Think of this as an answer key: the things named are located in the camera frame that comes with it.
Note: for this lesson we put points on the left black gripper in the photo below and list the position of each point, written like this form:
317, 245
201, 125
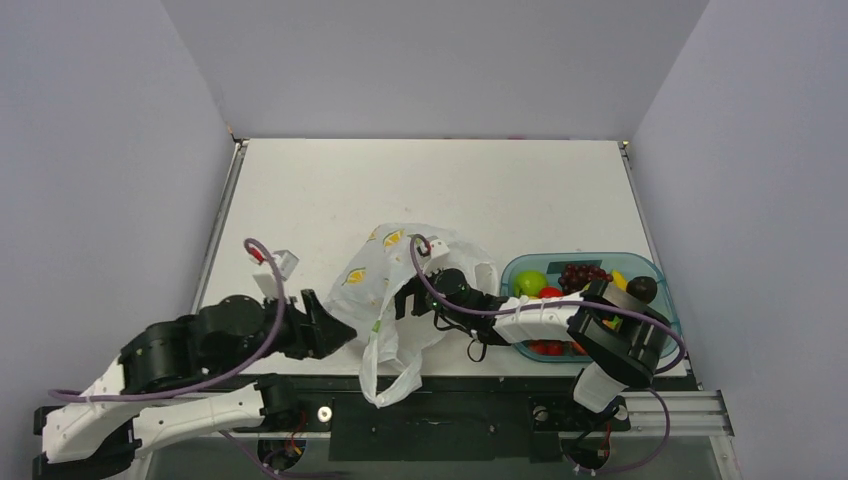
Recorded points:
319, 332

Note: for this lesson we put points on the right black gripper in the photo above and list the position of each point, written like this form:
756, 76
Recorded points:
416, 298

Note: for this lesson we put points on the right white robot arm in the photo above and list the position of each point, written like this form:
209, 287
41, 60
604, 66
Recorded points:
623, 337

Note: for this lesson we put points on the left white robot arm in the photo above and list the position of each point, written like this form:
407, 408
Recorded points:
157, 391

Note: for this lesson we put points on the fake green apple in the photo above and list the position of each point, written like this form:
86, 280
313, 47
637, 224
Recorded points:
529, 283

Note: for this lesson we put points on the fake red strawberry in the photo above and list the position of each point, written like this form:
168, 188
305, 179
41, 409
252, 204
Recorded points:
550, 292

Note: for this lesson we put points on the fake purple grapes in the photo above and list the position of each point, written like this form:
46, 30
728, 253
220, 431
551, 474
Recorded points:
576, 277

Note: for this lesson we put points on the fake yellow banana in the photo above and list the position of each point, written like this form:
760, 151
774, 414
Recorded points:
619, 280

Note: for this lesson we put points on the fake dark plum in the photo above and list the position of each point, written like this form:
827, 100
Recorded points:
643, 288

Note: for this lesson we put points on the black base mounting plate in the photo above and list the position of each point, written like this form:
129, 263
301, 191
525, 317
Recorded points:
447, 419

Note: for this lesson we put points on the teal plastic tray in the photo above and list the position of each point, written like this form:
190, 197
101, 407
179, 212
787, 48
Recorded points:
552, 264

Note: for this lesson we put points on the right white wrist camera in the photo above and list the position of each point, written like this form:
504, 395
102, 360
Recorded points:
431, 248

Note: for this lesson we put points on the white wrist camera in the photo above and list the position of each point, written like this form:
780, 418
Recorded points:
268, 274
431, 248

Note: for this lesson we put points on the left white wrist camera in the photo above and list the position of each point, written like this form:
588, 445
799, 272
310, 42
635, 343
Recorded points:
268, 274

